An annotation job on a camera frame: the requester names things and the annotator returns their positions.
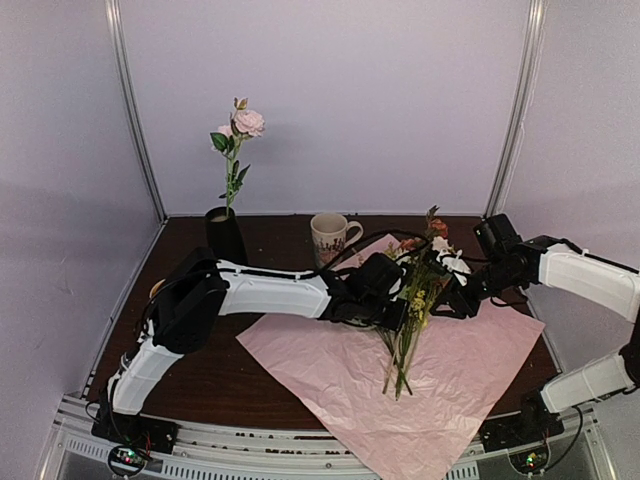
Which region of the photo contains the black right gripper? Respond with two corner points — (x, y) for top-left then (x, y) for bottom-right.
(429, 258), (522, 319)

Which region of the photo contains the purple flower bouquet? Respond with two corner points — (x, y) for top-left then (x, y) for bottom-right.
(370, 205), (462, 399)

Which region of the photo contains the pink tissue wrapping sheet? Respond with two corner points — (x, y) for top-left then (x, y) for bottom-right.
(234, 234), (547, 480)

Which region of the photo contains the pink rose stem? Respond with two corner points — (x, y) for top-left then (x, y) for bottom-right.
(210, 97), (266, 218)

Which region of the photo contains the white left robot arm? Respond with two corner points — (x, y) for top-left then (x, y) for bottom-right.
(103, 248), (408, 444)

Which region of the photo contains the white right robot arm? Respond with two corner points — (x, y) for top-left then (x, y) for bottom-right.
(427, 214), (639, 442)

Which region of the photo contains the black tall vase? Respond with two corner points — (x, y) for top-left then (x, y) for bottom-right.
(205, 206), (248, 265)

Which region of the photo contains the cream printed mug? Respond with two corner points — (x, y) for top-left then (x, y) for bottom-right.
(310, 213), (364, 267)

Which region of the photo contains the floral mug yellow inside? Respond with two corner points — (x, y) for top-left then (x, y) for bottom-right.
(149, 279), (165, 298)

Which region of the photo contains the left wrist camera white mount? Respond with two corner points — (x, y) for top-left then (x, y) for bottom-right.
(386, 264), (407, 301)

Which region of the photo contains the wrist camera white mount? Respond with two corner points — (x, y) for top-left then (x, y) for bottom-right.
(386, 264), (407, 301)
(427, 250), (471, 286)

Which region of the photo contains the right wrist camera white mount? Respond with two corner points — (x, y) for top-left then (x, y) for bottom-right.
(427, 250), (471, 286)

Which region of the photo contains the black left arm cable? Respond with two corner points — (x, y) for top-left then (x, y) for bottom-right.
(142, 228), (434, 331)

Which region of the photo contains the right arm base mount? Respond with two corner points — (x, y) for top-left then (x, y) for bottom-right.
(479, 393), (565, 476)

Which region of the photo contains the right aluminium frame post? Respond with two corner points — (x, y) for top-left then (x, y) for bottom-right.
(484, 0), (548, 217)

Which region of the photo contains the aluminium frame post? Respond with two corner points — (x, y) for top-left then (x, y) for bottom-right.
(484, 0), (548, 217)
(105, 0), (168, 223)

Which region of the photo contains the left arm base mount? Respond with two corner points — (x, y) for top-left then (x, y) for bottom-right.
(85, 393), (178, 479)

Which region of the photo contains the left aluminium frame post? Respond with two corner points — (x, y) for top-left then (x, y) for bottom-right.
(105, 0), (168, 223)

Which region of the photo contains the white vented front rail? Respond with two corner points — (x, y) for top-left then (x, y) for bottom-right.
(36, 396), (617, 479)

